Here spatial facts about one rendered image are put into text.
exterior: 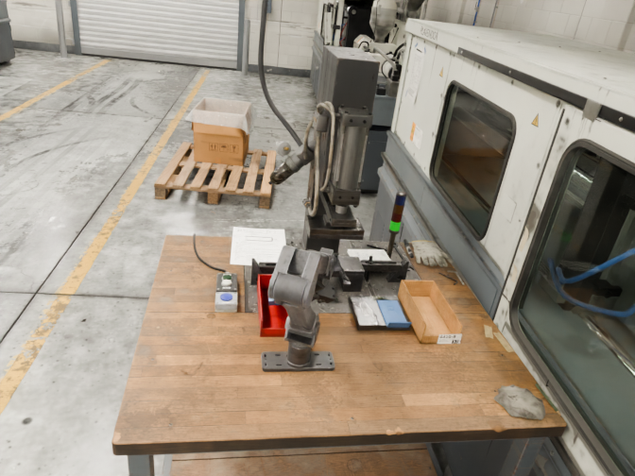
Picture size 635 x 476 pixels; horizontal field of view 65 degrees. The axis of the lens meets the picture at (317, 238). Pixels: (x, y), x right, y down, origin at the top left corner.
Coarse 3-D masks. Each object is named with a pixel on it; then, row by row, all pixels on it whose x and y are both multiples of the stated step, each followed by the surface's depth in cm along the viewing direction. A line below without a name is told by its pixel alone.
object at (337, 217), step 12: (324, 192) 180; (324, 204) 171; (324, 216) 165; (336, 216) 159; (348, 216) 160; (312, 228) 159; (324, 228) 160; (336, 228) 161; (348, 228) 162; (360, 228) 163
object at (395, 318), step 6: (378, 300) 166; (384, 300) 166; (390, 300) 167; (396, 300) 167; (384, 306) 163; (390, 306) 164; (396, 306) 164; (384, 312) 160; (390, 312) 161; (396, 312) 161; (402, 312) 162; (384, 318) 157; (390, 318) 158; (396, 318) 158; (402, 318) 158; (390, 324) 153; (396, 324) 153; (402, 324) 153; (408, 324) 153
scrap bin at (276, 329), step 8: (264, 280) 166; (264, 288) 168; (264, 296) 164; (264, 304) 160; (264, 312) 156; (272, 312) 157; (280, 312) 157; (264, 320) 153; (272, 320) 153; (280, 320) 154; (264, 328) 146; (272, 328) 146; (280, 328) 146; (264, 336) 147; (272, 336) 147; (280, 336) 147
